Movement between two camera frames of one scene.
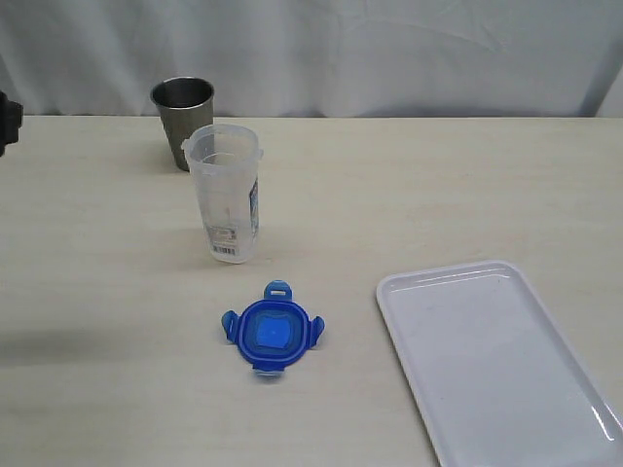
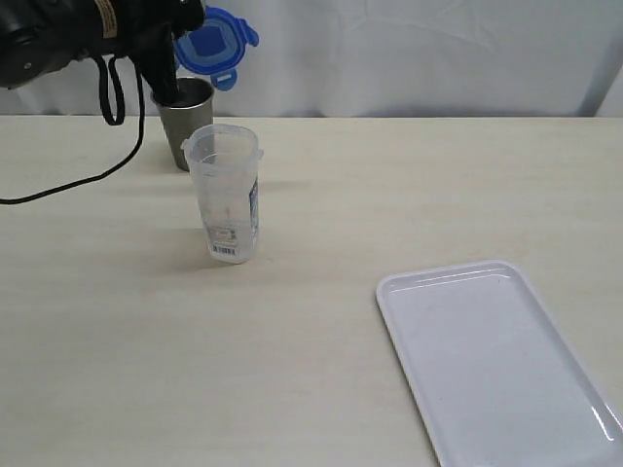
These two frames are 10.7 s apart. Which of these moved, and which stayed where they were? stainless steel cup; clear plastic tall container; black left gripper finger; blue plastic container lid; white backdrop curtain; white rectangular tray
Moved: blue plastic container lid; black left gripper finger
Stayed: white backdrop curtain; clear plastic tall container; stainless steel cup; white rectangular tray
